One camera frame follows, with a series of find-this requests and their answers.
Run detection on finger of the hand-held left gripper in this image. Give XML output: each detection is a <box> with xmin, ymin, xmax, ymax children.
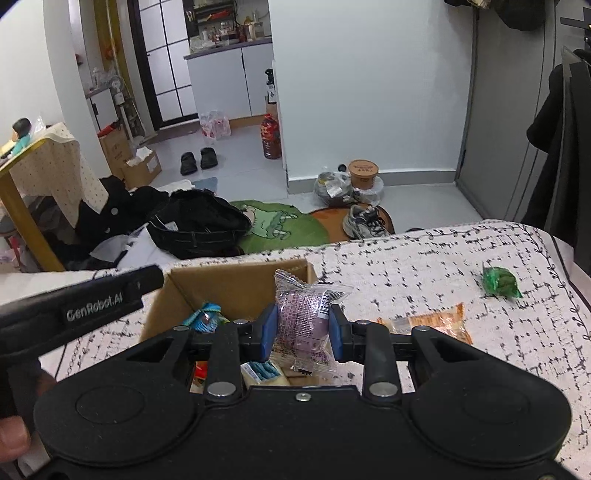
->
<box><xmin>124</xmin><ymin>263</ymin><xmax>166</xmax><ymax>304</ymax></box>

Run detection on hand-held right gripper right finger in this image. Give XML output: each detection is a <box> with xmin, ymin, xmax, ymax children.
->
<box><xmin>329</xmin><ymin>305</ymin><xmax>486</xmax><ymax>402</ymax></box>

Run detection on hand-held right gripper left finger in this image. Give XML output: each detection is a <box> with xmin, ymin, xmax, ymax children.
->
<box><xmin>124</xmin><ymin>305</ymin><xmax>280</xmax><ymax>401</ymax></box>

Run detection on clear purple snack packet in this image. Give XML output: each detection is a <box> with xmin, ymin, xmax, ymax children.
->
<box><xmin>274</xmin><ymin>268</ymin><xmax>354</xmax><ymax>376</ymax></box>

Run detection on white teal snack packet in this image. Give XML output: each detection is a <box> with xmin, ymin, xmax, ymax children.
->
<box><xmin>239</xmin><ymin>359</ymin><xmax>291</xmax><ymax>387</ymax></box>

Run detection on blue cartoon snack packet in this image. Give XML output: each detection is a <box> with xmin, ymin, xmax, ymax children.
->
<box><xmin>181</xmin><ymin>302</ymin><xmax>230</xmax><ymax>334</ymax></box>

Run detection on brown cardboard box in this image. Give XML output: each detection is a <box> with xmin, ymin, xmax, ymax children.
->
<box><xmin>139</xmin><ymin>257</ymin><xmax>325</xmax><ymax>394</ymax></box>

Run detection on orange cracker packet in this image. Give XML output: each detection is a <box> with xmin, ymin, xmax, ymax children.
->
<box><xmin>376</xmin><ymin>302</ymin><xmax>474</xmax><ymax>347</ymax></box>

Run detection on person's left hand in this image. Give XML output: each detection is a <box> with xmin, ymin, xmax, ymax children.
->
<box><xmin>0</xmin><ymin>414</ymin><xmax>32</xmax><ymax>459</ymax></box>

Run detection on white paper sheet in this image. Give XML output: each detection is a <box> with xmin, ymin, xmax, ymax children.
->
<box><xmin>89</xmin><ymin>225</ymin><xmax>158</xmax><ymax>269</ymax></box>

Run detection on black bag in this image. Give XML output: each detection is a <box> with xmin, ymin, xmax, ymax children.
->
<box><xmin>146</xmin><ymin>188</ymin><xmax>253</xmax><ymax>260</ymax></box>

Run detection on black clothing pile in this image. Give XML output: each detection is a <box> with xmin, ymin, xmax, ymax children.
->
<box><xmin>65</xmin><ymin>174</ymin><xmax>170</xmax><ymax>271</ymax></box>

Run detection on yellow leg table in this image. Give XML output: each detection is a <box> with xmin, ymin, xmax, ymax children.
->
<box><xmin>0</xmin><ymin>138</ymin><xmax>68</xmax><ymax>273</ymax></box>

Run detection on green cartoon rug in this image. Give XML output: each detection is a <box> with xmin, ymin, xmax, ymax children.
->
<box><xmin>230</xmin><ymin>199</ymin><xmax>329</xmax><ymax>256</ymax></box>

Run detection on open cardboard box with paper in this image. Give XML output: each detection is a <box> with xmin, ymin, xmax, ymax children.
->
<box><xmin>122</xmin><ymin>147</ymin><xmax>163</xmax><ymax>190</ymax></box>

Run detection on orange round rug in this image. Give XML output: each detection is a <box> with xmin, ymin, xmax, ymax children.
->
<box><xmin>307</xmin><ymin>205</ymin><xmax>396</xmax><ymax>241</ymax></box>

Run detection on grey white sneaker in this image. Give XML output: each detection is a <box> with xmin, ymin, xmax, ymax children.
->
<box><xmin>342</xmin><ymin>204</ymin><xmax>392</xmax><ymax>240</ymax></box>

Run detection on tall cardboard box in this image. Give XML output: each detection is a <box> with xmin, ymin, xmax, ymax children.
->
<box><xmin>98</xmin><ymin>128</ymin><xmax>133</xmax><ymax>172</ymax></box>

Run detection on white black printed blanket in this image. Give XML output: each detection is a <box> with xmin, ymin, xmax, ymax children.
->
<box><xmin>0</xmin><ymin>218</ymin><xmax>591</xmax><ymax>480</ymax></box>

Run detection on dotted cream tablecloth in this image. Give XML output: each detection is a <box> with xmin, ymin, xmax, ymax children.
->
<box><xmin>9</xmin><ymin>122</ymin><xmax>105</xmax><ymax>228</ymax></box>

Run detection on clear plastic bag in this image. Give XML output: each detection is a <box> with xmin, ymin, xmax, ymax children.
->
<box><xmin>313</xmin><ymin>170</ymin><xmax>385</xmax><ymax>207</ymax></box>

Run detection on brown cup noodle tub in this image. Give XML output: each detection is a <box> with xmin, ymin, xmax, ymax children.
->
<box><xmin>348</xmin><ymin>159</ymin><xmax>380</xmax><ymax>190</ymax></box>

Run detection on pack of water bottles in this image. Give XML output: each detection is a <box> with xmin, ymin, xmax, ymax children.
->
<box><xmin>199</xmin><ymin>110</ymin><xmax>232</xmax><ymax>140</ymax></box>

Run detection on green round candy packet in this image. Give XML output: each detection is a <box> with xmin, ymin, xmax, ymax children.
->
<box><xmin>481</xmin><ymin>262</ymin><xmax>523</xmax><ymax>299</ymax></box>

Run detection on white standing fan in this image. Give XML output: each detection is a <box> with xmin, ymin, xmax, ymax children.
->
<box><xmin>107</xmin><ymin>76</ymin><xmax>132</xmax><ymax>139</ymax></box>

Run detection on red cooking oil bottle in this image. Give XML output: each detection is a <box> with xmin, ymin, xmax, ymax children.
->
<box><xmin>260</xmin><ymin>113</ymin><xmax>283</xmax><ymax>160</ymax></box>

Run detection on small doll figure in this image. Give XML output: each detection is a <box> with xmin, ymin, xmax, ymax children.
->
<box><xmin>0</xmin><ymin>117</ymin><xmax>34</xmax><ymax>160</ymax></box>

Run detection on white kitchen cabinet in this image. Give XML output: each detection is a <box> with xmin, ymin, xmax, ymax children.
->
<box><xmin>184</xmin><ymin>38</ymin><xmax>274</xmax><ymax>121</ymax></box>

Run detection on black framed glass door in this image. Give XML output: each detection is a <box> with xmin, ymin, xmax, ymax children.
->
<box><xmin>126</xmin><ymin>0</ymin><xmax>200</xmax><ymax>131</ymax></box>

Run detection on grey wardrobe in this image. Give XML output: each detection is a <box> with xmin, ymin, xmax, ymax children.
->
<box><xmin>454</xmin><ymin>0</ymin><xmax>570</xmax><ymax>223</ymax></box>

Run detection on hanging dark clothes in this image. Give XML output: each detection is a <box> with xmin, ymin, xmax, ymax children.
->
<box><xmin>525</xmin><ymin>59</ymin><xmax>591</xmax><ymax>265</ymax></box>

